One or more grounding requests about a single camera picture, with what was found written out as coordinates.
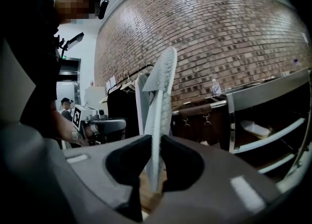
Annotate steel door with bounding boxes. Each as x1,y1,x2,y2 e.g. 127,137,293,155
56,56,82,108

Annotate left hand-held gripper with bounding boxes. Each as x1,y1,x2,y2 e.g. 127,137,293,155
72,104,128,146

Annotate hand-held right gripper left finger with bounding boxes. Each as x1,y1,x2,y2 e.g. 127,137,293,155
105,134,153,190

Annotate metal kitchen rack shelf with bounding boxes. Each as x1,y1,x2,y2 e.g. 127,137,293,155
212,67,312,189

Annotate white paper tags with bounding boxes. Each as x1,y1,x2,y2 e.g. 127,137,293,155
105,76,118,93

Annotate person's left forearm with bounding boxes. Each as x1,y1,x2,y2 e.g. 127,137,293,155
50,101,89,147

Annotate wooden clothes hangers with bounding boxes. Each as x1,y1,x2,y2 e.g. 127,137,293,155
98,74,137,104

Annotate black hanging garments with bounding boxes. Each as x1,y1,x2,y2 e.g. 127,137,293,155
107,85,140,139

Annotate black garment rack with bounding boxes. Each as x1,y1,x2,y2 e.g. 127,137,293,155
106,63,155,95

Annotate clear water bottle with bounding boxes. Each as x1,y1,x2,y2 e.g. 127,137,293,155
211,78,222,95

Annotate person's head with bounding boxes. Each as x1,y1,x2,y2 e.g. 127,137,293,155
53,0,98,24

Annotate grey white slipper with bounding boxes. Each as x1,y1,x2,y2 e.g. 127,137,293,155
142,46,178,192

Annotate black phone on mount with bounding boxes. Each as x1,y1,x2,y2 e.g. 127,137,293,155
58,32,85,60

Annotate lilac hanging garment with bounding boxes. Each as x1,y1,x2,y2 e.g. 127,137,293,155
135,73,147,135

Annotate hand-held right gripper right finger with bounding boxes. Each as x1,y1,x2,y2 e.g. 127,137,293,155
159,134,205,193

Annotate person's black clothes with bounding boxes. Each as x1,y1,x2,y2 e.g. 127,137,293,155
0,0,62,143

